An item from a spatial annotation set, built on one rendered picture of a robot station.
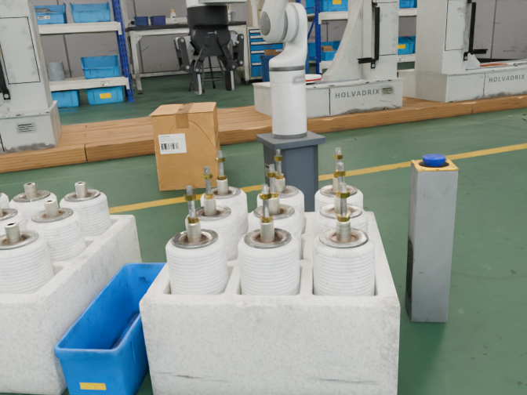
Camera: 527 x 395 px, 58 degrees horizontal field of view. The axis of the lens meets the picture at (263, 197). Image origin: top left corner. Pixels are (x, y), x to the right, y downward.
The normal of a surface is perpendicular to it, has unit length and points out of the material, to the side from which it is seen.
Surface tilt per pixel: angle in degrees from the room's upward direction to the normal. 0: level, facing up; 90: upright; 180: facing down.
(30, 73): 90
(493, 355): 0
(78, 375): 92
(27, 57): 90
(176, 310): 90
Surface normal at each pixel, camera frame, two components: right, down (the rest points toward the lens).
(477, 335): -0.06, -0.95
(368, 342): -0.11, 0.32
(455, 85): 0.32, 0.28
